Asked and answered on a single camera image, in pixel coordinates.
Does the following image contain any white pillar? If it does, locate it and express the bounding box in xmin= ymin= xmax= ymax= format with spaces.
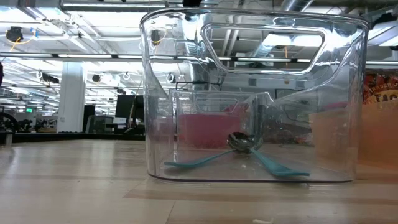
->
xmin=57 ymin=62 xmax=86 ymax=134

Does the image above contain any teal-handled black spoon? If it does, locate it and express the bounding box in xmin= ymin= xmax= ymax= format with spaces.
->
xmin=164 ymin=132 xmax=249 ymax=169
xmin=239 ymin=132 xmax=311 ymax=177

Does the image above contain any black aluminium table frame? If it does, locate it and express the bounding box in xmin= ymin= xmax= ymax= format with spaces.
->
xmin=0 ymin=133 xmax=146 ymax=144

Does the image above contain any ceiling light strip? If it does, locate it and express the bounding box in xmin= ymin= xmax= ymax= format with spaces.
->
xmin=0 ymin=52 xmax=398 ymax=67

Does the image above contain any orange black seasoning packet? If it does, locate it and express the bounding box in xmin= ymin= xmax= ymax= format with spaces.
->
xmin=362 ymin=73 xmax=398 ymax=105

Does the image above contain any silver ventilation duct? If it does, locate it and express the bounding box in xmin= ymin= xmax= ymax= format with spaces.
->
xmin=183 ymin=18 xmax=218 ymax=91

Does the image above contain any black monitor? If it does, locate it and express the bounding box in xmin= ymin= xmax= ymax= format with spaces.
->
xmin=114 ymin=95 xmax=146 ymax=121

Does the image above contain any red-lidded small box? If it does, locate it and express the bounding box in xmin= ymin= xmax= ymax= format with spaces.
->
xmin=322 ymin=100 xmax=348 ymax=110

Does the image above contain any pink bowl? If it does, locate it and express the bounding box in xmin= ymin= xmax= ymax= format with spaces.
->
xmin=176 ymin=113 xmax=249 ymax=149

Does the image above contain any black ceiling device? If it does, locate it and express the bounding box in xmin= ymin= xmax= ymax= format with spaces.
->
xmin=6 ymin=26 xmax=24 ymax=43

